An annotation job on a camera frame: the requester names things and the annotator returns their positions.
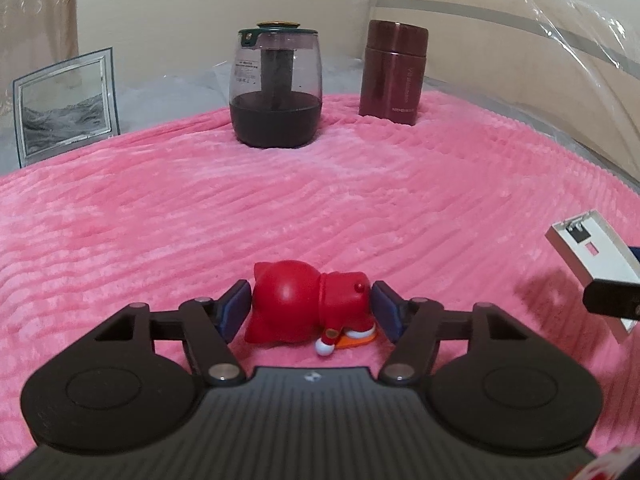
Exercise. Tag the silver picture frame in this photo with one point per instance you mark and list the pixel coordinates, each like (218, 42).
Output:
(65, 110)

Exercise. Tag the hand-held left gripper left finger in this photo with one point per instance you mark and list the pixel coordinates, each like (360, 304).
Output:
(235, 310)

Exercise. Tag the grey plastic-covered mattress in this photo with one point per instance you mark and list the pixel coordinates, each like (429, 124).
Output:
(165, 95)

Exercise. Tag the glass teapot with dark tea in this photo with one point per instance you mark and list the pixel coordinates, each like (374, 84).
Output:
(275, 110)

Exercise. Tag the maroon thermos jar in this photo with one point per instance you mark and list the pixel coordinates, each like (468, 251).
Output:
(395, 75)

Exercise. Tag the plastic-wrapped headboard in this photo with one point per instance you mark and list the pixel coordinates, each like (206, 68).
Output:
(550, 60)

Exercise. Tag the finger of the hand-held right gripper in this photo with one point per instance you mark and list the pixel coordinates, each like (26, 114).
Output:
(636, 254)
(612, 299)

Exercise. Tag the beige lace curtain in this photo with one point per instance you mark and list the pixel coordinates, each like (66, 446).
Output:
(35, 15)

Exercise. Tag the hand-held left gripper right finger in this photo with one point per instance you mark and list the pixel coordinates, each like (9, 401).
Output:
(387, 310)

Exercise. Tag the red cat figurine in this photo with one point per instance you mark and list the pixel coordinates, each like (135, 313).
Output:
(295, 305)

